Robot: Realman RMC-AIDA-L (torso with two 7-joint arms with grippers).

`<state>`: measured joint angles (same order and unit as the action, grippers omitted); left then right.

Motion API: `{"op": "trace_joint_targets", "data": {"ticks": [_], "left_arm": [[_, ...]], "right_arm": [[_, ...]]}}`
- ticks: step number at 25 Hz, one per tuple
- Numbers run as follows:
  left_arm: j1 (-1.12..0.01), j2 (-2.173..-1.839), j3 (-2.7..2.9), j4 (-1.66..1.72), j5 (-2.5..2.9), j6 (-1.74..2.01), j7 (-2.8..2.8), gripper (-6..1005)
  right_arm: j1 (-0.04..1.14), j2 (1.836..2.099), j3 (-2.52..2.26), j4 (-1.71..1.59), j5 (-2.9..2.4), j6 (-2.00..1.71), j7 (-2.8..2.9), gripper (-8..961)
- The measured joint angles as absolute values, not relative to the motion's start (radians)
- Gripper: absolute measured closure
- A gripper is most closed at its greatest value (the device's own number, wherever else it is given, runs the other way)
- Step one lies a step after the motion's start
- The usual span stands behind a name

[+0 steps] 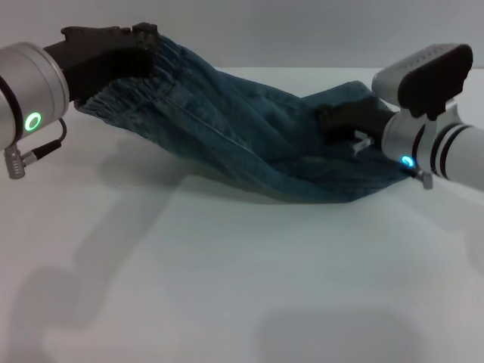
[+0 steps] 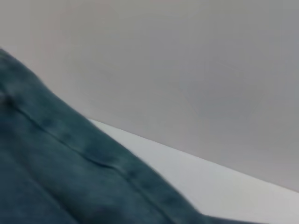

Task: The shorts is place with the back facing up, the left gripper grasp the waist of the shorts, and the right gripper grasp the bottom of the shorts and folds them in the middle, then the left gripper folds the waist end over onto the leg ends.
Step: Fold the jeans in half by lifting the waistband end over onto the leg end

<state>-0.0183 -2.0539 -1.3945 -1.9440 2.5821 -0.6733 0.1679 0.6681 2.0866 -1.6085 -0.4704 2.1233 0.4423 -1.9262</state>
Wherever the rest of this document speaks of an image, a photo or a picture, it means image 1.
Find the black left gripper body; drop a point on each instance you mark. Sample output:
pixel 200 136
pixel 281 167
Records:
pixel 90 56

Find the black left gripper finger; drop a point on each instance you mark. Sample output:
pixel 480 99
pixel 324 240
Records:
pixel 145 36
pixel 132 63

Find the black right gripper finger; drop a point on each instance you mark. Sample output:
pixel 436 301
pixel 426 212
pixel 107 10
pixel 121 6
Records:
pixel 329 123

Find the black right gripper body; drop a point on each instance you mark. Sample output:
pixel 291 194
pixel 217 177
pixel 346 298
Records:
pixel 367 121

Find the blue denim shorts with print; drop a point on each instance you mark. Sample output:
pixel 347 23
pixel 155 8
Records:
pixel 246 132

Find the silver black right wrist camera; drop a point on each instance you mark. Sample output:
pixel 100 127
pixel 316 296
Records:
pixel 427 79

